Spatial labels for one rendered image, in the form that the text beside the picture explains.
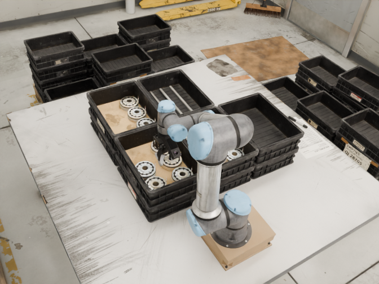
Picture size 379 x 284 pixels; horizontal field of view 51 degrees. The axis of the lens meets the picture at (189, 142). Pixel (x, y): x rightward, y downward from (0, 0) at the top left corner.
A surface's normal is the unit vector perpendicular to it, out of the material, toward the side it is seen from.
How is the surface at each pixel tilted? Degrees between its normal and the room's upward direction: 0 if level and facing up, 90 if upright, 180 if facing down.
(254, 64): 4
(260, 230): 4
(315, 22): 90
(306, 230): 0
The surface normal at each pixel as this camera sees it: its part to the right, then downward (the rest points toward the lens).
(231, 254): 0.07, -0.68
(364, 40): -0.85, 0.32
